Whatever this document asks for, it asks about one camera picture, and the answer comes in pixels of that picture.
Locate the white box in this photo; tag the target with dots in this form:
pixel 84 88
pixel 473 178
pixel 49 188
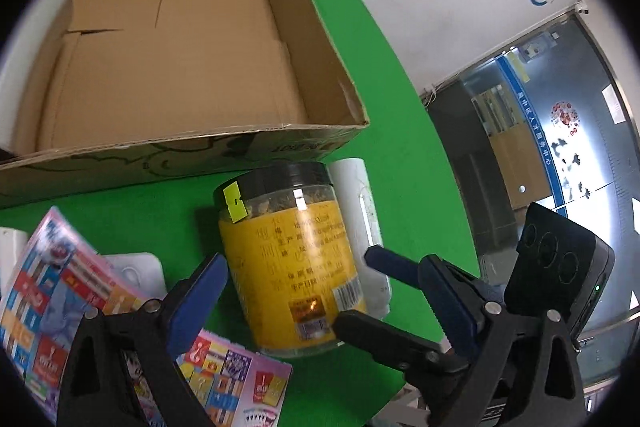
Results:
pixel 11 252

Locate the white folding phone stand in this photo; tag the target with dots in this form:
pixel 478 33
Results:
pixel 140 272

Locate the white plastic bottle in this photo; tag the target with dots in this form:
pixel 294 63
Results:
pixel 357 207

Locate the glass door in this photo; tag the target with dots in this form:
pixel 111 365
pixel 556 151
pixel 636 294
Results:
pixel 550 132

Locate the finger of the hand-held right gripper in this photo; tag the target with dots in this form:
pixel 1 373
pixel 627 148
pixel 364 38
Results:
pixel 380 337
pixel 392 264

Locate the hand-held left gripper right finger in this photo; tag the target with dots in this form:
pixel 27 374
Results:
pixel 452 302

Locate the green table cover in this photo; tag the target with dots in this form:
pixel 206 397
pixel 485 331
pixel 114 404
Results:
pixel 400 132

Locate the cardboard box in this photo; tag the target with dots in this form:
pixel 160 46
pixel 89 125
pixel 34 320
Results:
pixel 175 57

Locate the colourful printed card box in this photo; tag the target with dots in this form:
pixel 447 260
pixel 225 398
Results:
pixel 45 292

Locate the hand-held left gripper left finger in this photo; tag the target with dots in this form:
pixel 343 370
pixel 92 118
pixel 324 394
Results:
pixel 200 302

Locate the yellow label jar black lid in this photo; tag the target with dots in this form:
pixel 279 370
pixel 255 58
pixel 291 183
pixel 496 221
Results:
pixel 285 267

